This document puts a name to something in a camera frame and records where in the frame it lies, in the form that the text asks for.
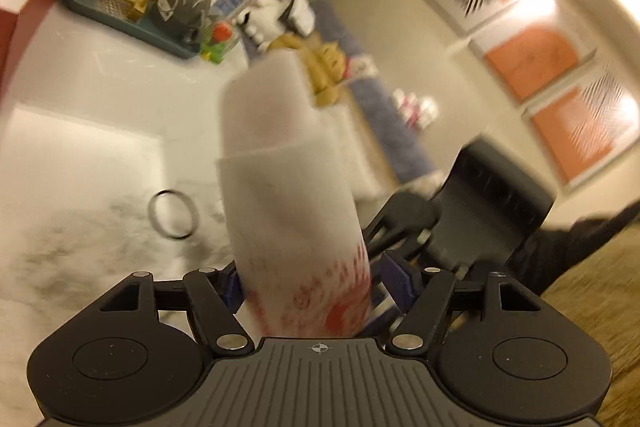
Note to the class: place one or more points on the pink white plush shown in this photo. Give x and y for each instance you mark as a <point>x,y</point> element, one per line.
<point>416,113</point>

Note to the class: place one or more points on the green toy with orange figure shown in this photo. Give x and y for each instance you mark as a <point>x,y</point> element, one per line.
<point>221,39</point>

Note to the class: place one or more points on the yellow muscular cat plush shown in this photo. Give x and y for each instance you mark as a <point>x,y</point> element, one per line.
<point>326,63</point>

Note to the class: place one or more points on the beige cushion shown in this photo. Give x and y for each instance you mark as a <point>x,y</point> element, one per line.
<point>365,166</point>

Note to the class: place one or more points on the dark fuzzy sleeve forearm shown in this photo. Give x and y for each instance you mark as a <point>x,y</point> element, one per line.
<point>549,253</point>

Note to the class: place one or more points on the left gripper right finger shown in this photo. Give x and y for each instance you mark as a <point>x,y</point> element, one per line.
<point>422,296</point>

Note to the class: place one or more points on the white printed shopping bag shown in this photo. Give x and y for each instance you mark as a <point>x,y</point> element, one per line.
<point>292,221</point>

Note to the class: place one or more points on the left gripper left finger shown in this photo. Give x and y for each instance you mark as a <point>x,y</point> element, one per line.
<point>214,298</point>

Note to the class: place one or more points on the grey glass pitcher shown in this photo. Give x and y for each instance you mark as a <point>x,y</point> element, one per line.
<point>183,20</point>

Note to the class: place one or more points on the white plush dog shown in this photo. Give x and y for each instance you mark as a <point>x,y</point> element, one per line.
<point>263,21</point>

